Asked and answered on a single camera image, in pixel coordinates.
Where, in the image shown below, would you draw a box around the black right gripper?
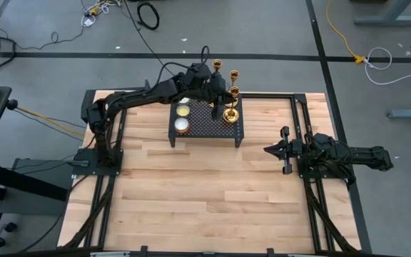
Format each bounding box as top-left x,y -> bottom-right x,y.
263,126 -> 305,176

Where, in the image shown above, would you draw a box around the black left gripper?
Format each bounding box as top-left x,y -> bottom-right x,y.
205,71 -> 232,121

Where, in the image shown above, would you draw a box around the short gold candlestick holder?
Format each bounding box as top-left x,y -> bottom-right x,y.
222,86 -> 241,124

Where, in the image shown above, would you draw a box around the black perforated metal shelf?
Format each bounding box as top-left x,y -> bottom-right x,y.
168,93 -> 245,149

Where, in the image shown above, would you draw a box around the black desk beam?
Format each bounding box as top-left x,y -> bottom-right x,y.
0,160 -> 69,203

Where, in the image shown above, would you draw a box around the grey cart base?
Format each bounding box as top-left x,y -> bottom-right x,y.
0,158 -> 74,216

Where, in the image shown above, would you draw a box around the black aluminium table frame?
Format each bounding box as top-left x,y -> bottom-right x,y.
57,80 -> 373,257

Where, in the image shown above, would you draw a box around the long black floor cable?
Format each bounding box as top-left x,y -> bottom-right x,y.
123,0 -> 178,76

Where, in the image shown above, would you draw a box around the yellow extension cord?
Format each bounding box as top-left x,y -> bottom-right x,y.
325,0 -> 366,65

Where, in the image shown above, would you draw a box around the coiled black cable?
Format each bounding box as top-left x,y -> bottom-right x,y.
136,1 -> 161,31

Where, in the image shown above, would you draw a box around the white floor cable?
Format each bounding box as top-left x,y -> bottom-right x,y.
364,46 -> 411,86

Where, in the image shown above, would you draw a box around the white cables with power strip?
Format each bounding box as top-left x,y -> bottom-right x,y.
81,0 -> 121,28

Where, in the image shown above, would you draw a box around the thin yellow cable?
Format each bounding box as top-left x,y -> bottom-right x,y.
15,105 -> 85,137

